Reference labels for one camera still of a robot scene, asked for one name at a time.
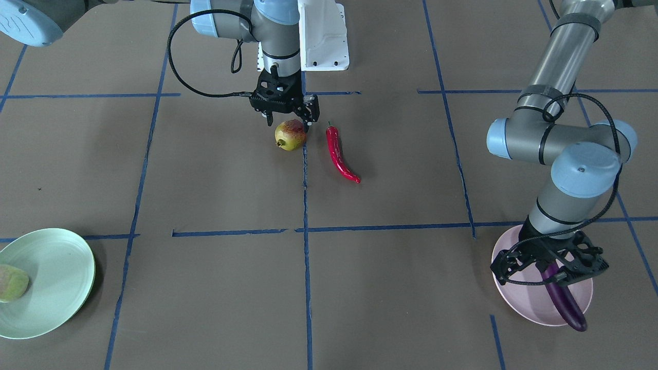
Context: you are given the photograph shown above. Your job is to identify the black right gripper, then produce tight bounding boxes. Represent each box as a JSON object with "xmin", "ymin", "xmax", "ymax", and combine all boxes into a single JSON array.
[{"xmin": 249, "ymin": 70, "xmax": 320, "ymax": 133}]

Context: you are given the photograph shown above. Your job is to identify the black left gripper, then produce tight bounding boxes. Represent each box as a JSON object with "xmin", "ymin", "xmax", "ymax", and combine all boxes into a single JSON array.
[{"xmin": 490, "ymin": 221, "xmax": 610, "ymax": 286}]

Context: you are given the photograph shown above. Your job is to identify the red pomegranate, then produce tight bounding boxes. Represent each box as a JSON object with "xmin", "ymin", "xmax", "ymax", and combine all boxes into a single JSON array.
[{"xmin": 274, "ymin": 119, "xmax": 306, "ymax": 151}]

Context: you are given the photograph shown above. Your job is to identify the red chili pepper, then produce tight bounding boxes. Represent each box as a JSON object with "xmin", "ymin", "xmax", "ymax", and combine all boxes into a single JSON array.
[{"xmin": 326, "ymin": 123, "xmax": 360, "ymax": 183}]

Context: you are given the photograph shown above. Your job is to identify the purple eggplant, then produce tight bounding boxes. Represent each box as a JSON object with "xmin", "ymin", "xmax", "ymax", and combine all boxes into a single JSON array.
[{"xmin": 545, "ymin": 283, "xmax": 588, "ymax": 332}]

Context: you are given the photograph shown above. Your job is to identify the green pink round fruit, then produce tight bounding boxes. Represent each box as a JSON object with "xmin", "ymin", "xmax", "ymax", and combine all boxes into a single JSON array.
[{"xmin": 1, "ymin": 264, "xmax": 30, "ymax": 304}]

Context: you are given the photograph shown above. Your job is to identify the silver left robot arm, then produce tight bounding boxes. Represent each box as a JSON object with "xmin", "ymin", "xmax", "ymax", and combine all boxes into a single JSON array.
[{"xmin": 487, "ymin": 1, "xmax": 637, "ymax": 287}]

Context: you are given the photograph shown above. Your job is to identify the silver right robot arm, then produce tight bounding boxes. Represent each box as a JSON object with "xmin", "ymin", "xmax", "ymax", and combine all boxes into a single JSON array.
[{"xmin": 2, "ymin": 1, "xmax": 320, "ymax": 133}]

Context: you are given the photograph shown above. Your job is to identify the pink plate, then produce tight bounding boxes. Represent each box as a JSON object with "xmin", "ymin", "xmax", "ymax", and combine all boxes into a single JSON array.
[{"xmin": 491, "ymin": 225, "xmax": 594, "ymax": 326}]

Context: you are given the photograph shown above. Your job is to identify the green plate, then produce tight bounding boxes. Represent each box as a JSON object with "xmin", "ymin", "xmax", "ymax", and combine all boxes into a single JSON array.
[{"xmin": 1, "ymin": 229, "xmax": 96, "ymax": 340}]

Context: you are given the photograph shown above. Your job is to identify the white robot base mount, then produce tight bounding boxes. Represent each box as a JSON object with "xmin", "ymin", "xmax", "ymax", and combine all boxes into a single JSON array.
[{"xmin": 257, "ymin": 0, "xmax": 350, "ymax": 72}]

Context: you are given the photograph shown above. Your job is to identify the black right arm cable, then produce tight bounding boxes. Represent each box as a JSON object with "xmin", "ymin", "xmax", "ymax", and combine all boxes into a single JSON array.
[{"xmin": 167, "ymin": 9, "xmax": 254, "ymax": 99}]

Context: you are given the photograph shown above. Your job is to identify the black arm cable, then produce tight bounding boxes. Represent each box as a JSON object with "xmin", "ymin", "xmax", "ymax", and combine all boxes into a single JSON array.
[
  {"xmin": 501, "ymin": 92, "xmax": 624, "ymax": 286},
  {"xmin": 167, "ymin": 9, "xmax": 254, "ymax": 99}
]

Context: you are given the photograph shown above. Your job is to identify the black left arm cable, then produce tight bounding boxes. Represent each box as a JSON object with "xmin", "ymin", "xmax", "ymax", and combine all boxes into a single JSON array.
[{"xmin": 501, "ymin": 92, "xmax": 624, "ymax": 286}]

